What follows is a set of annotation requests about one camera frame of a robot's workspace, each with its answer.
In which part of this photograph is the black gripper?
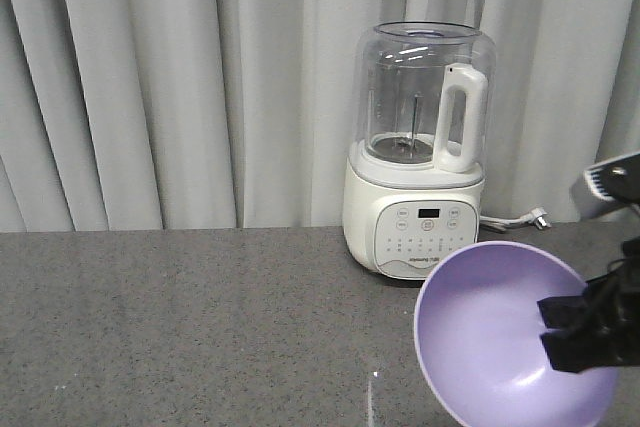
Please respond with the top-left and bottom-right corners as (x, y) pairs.
(537, 238), (639, 373)

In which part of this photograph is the purple plastic bowl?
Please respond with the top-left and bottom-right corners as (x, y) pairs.
(413, 241), (618, 426)

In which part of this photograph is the white blender appliance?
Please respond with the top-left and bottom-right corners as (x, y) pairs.
(342, 21), (496, 281)

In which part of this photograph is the grey curtain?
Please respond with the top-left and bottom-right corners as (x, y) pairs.
(1, 0), (639, 232)

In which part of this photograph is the white power cable with plug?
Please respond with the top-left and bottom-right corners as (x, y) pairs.
(478, 206), (552, 234)

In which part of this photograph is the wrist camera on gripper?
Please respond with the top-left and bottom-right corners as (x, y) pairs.
(570, 151), (639, 219)

